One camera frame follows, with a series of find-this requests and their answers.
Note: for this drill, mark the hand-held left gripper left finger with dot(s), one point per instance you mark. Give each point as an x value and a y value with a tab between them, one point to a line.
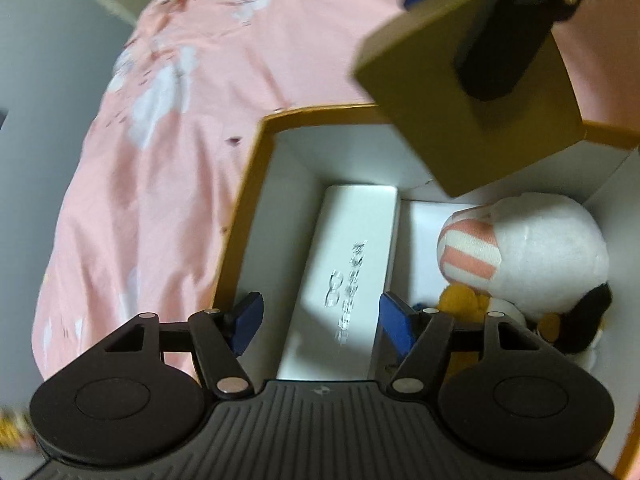
247	322

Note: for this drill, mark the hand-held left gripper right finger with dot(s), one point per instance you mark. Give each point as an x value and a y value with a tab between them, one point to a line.
396	325

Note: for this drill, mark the brown cardboard box lid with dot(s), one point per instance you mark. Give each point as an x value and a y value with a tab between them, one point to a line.
430	90

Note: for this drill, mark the long white box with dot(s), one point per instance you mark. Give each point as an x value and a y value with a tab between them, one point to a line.
345	250

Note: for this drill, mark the brown-edged white cardboard box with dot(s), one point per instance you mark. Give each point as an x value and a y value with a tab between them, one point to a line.
250	200

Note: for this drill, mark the white plush dog toy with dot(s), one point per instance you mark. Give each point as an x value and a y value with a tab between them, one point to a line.
545	245

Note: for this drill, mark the pink printed blanket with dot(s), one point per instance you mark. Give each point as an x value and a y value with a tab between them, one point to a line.
200	110

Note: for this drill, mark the yellow patterned item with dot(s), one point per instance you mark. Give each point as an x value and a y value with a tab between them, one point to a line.
12	427

